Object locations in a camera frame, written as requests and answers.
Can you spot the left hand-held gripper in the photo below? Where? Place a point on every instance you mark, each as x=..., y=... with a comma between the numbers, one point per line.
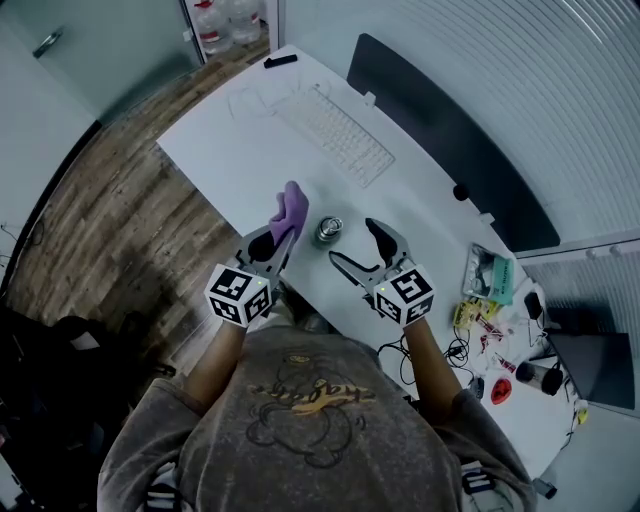
x=230, y=292

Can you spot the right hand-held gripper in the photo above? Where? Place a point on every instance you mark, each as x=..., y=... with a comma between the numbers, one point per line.
x=405, y=295

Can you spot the small metal cup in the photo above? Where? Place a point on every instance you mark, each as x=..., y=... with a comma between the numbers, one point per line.
x=327, y=232

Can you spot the purple cloth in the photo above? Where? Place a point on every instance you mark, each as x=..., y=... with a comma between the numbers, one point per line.
x=292, y=210

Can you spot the person's right forearm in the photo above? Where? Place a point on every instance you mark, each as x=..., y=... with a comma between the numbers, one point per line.
x=430, y=370

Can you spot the person's left forearm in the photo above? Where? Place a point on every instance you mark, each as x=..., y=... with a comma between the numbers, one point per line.
x=215, y=370

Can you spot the black round knob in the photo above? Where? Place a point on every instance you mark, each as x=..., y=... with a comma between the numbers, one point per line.
x=460, y=192

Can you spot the yellow snack packet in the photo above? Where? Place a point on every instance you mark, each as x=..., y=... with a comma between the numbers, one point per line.
x=467, y=314

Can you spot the white divider clip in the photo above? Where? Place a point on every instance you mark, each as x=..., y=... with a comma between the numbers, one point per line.
x=487, y=218
x=369, y=99

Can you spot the white keyboard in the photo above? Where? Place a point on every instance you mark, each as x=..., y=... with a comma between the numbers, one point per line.
x=340, y=137

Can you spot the teal package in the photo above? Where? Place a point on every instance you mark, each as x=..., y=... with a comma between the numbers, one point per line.
x=504, y=280

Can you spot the dark desk divider panel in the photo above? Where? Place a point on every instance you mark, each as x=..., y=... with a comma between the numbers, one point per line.
x=450, y=145

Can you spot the red sachet strip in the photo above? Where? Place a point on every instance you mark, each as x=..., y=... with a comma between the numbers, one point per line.
x=492, y=330

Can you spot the black power adapter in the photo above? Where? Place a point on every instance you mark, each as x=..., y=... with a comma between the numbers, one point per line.
x=533, y=305

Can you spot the grey computer mouse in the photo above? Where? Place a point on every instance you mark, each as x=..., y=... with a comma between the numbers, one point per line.
x=478, y=387

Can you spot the red round object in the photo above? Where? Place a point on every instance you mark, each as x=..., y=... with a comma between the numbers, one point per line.
x=501, y=391

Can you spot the black office chair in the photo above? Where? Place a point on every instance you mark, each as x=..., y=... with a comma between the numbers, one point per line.
x=100, y=360

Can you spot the black bar device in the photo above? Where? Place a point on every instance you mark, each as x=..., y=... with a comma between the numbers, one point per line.
x=280, y=61

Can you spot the person's grey printed t-shirt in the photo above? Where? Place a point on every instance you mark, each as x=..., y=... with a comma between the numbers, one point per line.
x=310, y=445

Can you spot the black tumbler bottle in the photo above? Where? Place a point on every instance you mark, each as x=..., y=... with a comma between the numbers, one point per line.
x=532, y=375

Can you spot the white round peg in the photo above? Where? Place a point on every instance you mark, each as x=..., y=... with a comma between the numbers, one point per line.
x=592, y=253
x=615, y=248

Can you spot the clear water jug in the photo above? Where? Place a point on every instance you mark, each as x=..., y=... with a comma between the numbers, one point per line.
x=212, y=30
x=245, y=22

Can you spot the frosted glass door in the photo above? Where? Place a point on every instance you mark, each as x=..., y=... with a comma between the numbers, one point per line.
x=110, y=55

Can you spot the small yellow object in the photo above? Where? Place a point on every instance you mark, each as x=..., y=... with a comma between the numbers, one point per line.
x=581, y=416

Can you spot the small grey device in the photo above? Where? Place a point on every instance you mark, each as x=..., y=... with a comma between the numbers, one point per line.
x=545, y=488

